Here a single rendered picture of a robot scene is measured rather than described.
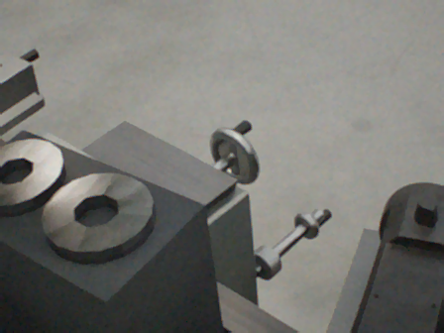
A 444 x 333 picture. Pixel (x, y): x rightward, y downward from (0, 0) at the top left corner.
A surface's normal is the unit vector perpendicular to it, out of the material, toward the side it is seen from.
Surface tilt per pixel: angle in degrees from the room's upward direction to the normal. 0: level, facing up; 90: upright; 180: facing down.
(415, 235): 0
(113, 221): 0
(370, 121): 0
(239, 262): 90
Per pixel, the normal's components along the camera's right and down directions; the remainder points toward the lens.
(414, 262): -0.12, -0.75
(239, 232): 0.70, 0.40
